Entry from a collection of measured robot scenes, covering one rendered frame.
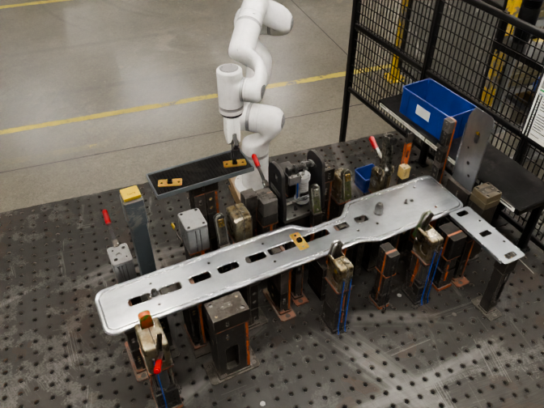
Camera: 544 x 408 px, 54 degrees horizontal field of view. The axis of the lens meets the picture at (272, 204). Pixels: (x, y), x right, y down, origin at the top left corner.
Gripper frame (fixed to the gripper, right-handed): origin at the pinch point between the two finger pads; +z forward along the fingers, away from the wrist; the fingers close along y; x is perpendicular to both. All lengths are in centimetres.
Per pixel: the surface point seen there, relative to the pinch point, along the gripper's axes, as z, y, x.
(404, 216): 23, 24, 60
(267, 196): 15.1, 11.1, 10.2
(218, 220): 13.3, 22.4, -9.1
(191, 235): 14.8, 26.5, -19.0
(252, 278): 23.1, 42.2, -0.9
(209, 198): 17.5, 5.4, -10.9
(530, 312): 53, 54, 103
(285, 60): 123, -310, 90
